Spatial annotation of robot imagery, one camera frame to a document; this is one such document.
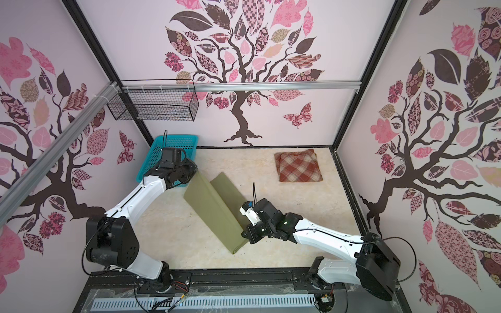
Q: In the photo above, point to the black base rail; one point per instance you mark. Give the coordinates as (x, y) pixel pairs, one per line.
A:
(337, 297)

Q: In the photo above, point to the red plaid skirt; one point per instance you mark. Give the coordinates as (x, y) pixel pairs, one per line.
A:
(298, 167)

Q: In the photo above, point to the aluminium rail left wall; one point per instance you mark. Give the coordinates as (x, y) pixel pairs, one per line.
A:
(14, 197)

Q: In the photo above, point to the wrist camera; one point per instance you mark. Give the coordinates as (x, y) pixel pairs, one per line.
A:
(261, 211)
(173, 156)

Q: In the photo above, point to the black wire basket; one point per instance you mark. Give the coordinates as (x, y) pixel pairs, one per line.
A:
(155, 100)

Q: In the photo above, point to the white slotted cable duct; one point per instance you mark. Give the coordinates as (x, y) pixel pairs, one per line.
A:
(260, 303)

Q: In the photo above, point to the aluminium rail back wall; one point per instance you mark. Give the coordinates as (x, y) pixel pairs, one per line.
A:
(258, 86)

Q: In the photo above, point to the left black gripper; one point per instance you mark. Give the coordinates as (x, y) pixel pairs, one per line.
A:
(193, 167)

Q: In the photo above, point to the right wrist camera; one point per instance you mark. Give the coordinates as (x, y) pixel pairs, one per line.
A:
(261, 211)

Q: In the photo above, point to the aluminium rail wall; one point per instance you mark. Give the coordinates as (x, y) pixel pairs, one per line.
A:
(14, 197)
(258, 86)

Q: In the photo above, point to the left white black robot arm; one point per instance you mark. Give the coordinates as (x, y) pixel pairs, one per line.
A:
(111, 240)

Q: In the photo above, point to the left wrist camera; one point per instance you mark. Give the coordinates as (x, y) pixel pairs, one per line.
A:
(173, 156)

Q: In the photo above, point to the olive and white skirt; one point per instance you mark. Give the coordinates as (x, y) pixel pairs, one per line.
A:
(217, 203)

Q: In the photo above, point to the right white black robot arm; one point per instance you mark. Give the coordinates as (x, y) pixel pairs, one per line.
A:
(363, 260)

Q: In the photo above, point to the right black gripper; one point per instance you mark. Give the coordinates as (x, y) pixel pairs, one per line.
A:
(252, 231)

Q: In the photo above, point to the teal plastic basket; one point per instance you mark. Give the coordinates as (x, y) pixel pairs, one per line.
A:
(187, 142)

